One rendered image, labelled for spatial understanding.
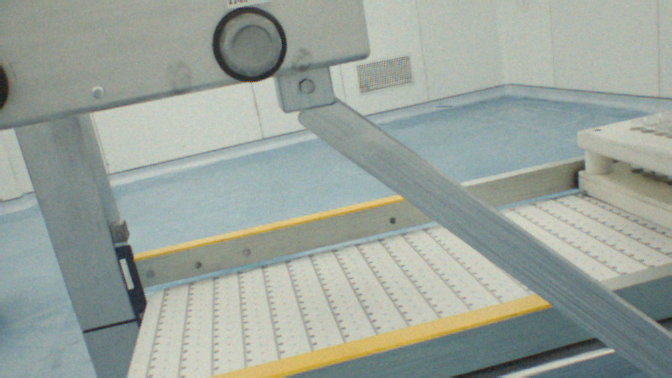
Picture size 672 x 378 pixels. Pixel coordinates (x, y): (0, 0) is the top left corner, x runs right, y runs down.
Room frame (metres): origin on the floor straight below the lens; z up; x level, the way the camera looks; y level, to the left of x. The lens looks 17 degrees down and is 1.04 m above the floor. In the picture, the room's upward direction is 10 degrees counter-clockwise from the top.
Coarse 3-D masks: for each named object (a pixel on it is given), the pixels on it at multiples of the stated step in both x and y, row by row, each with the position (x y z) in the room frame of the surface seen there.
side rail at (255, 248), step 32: (576, 160) 0.63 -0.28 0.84; (480, 192) 0.61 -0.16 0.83; (512, 192) 0.61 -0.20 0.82; (544, 192) 0.62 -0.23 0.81; (320, 224) 0.58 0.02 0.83; (352, 224) 0.59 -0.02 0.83; (384, 224) 0.59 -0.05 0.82; (416, 224) 0.60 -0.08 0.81; (160, 256) 0.56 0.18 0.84; (192, 256) 0.57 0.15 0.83; (224, 256) 0.57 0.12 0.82; (256, 256) 0.57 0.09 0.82
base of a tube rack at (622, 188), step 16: (592, 176) 0.59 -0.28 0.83; (608, 176) 0.58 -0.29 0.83; (624, 176) 0.57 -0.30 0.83; (640, 176) 0.57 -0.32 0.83; (592, 192) 0.59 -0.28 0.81; (608, 192) 0.56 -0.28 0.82; (624, 192) 0.54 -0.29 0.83; (640, 192) 0.52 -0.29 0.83; (656, 192) 0.51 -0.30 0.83; (624, 208) 0.54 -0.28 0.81; (640, 208) 0.52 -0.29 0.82; (656, 208) 0.49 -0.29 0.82
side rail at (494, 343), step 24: (624, 288) 0.34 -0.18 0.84; (648, 288) 0.34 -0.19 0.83; (552, 312) 0.33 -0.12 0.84; (648, 312) 0.34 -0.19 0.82; (456, 336) 0.32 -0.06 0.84; (480, 336) 0.32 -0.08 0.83; (504, 336) 0.33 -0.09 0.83; (528, 336) 0.33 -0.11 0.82; (552, 336) 0.33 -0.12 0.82; (576, 336) 0.33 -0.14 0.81; (360, 360) 0.31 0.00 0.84; (384, 360) 0.31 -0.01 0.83; (408, 360) 0.32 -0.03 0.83; (432, 360) 0.32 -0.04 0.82; (456, 360) 0.32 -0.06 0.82; (480, 360) 0.32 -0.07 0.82; (504, 360) 0.33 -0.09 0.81
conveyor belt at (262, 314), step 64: (576, 192) 0.62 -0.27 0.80; (320, 256) 0.57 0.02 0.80; (384, 256) 0.54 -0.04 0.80; (448, 256) 0.51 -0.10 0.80; (576, 256) 0.46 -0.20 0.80; (640, 256) 0.44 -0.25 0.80; (192, 320) 0.48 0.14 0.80; (256, 320) 0.45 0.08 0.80; (320, 320) 0.43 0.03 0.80; (384, 320) 0.41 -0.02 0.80
